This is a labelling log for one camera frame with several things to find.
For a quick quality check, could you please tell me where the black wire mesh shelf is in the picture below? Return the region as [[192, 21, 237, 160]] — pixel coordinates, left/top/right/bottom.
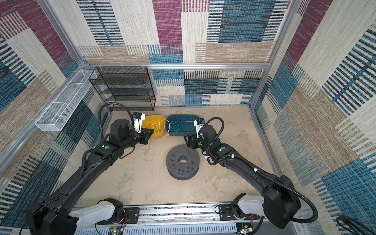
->
[[89, 66, 156, 111]]

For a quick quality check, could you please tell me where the green cable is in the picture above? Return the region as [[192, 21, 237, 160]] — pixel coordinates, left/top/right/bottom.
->
[[170, 116, 198, 133]]

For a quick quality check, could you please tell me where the teal plastic bin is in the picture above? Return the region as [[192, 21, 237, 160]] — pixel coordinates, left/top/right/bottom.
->
[[165, 114, 199, 137]]

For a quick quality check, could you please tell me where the white wire mesh basket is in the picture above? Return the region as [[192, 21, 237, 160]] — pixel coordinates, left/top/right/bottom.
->
[[35, 70, 93, 132]]

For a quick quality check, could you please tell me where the yellow plastic bin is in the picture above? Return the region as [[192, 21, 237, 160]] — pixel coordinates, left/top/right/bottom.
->
[[142, 115, 166, 138]]

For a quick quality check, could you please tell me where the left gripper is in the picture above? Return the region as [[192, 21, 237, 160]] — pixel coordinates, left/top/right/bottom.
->
[[121, 128, 154, 152]]

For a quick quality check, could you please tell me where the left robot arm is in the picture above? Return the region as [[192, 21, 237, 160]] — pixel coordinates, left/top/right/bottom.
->
[[25, 112, 154, 235]]

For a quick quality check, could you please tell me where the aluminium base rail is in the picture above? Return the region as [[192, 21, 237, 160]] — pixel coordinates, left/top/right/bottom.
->
[[49, 202, 297, 235]]

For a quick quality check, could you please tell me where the dark grey perforated spool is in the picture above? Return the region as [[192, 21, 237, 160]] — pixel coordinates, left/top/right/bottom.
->
[[165, 145, 200, 181]]

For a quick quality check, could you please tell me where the yellow cable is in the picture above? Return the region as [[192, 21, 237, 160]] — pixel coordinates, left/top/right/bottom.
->
[[151, 118, 171, 139]]

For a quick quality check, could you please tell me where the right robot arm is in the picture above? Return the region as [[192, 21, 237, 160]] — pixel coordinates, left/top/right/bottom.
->
[[184, 118, 319, 229]]

